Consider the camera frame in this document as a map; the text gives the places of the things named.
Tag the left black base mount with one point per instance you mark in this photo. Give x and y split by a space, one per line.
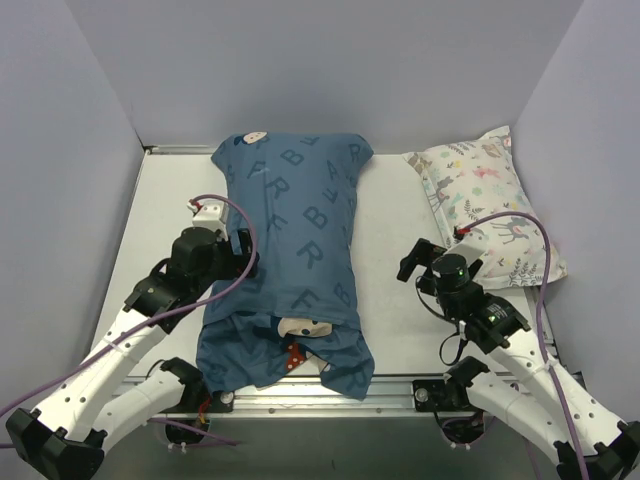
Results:
218 402

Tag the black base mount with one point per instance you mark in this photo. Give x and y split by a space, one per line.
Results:
218 402
437 395

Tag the floral deer-print pillow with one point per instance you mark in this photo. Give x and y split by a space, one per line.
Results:
469 180

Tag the front aluminium rail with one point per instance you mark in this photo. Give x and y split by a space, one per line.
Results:
300 397

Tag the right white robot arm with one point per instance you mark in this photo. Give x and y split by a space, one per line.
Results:
548 406

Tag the rear aluminium rail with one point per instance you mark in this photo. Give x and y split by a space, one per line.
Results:
180 150

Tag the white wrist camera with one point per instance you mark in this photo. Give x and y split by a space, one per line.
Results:
210 214
471 244

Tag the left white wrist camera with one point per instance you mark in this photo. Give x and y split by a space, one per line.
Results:
210 214

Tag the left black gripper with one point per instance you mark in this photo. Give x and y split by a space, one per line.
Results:
242 245

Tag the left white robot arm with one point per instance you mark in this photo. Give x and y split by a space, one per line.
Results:
67 435

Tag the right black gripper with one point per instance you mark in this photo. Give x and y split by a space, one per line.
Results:
426 270

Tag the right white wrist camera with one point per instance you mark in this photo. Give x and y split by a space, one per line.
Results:
471 244

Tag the blue letter-print pillowcase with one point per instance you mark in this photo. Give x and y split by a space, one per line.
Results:
298 191

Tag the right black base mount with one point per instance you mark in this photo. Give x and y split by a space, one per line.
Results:
437 395

